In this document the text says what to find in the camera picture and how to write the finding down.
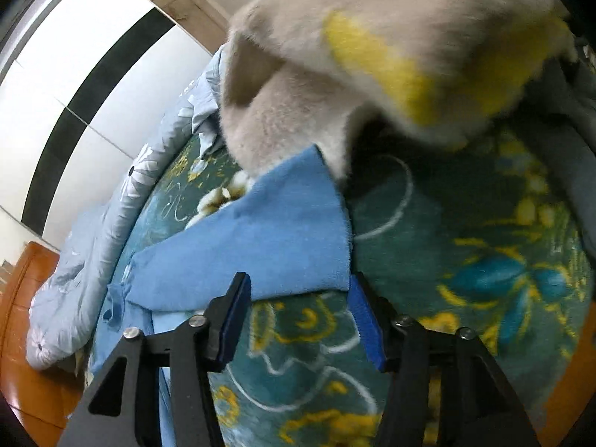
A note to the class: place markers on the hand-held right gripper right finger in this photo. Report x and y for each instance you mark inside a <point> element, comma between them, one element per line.
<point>368,321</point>

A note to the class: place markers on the beige fleece garment yellow patches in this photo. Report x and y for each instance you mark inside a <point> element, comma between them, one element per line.
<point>396,32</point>

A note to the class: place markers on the white black striped wardrobe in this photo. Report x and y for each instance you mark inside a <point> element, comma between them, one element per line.
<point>79,102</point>

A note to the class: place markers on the light blue floral quilt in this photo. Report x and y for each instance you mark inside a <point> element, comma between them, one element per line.
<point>107,223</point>

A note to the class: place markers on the wooden bed frame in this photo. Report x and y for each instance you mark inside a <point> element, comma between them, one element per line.
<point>32,382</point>

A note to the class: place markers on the blue fleece garment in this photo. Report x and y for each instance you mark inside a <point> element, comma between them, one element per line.
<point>260,247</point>

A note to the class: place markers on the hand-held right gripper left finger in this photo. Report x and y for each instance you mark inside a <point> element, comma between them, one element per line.
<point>233,321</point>

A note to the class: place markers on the beige wooden door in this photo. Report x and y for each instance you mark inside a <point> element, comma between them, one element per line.
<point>195,14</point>

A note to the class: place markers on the grey cloth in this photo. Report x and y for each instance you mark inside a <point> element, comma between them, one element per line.
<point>565,139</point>

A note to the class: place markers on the green floral blanket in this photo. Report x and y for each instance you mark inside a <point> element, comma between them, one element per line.
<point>419,288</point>

